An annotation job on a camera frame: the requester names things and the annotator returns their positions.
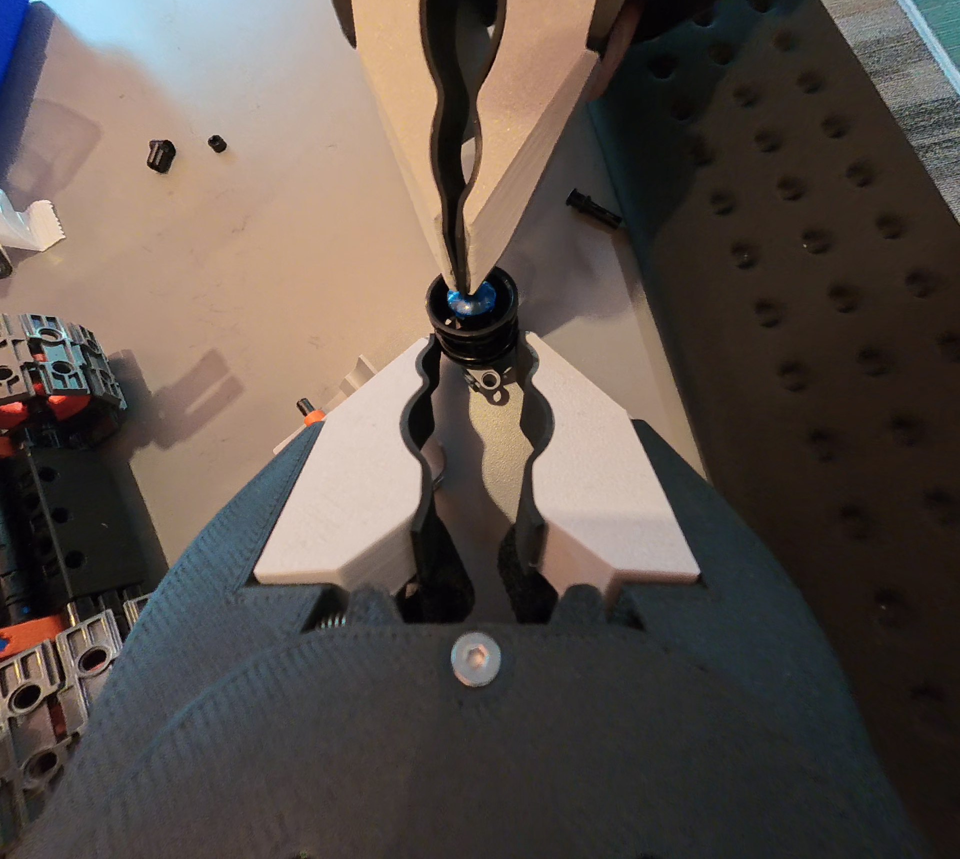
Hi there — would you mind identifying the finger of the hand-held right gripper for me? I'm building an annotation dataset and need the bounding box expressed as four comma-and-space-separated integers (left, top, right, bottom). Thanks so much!
463, 0, 621, 284
339, 0, 460, 284

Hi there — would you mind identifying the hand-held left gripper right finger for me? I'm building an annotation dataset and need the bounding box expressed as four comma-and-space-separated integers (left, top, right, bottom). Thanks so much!
519, 332, 702, 592

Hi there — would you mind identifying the silver cylinder connector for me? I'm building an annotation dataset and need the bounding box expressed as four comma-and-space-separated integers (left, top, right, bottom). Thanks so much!
468, 365, 519, 403

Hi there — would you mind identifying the black perforated panel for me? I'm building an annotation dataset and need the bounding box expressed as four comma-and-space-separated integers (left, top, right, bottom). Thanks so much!
592, 0, 960, 859

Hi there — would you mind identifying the black toy wheel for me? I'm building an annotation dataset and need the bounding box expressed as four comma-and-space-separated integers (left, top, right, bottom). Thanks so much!
426, 271, 520, 369

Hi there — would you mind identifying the tracked toy robot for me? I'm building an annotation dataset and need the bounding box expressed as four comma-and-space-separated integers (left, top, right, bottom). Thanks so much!
0, 311, 162, 823

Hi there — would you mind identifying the blue translucent ball piece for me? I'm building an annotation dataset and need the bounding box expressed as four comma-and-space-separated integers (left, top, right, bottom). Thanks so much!
447, 281, 498, 316

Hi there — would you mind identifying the blue storage bin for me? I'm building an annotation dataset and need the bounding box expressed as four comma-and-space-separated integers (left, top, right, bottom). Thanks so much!
0, 0, 31, 88

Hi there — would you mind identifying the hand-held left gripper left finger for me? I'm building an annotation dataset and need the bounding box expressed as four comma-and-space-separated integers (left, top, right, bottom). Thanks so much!
253, 336, 444, 588

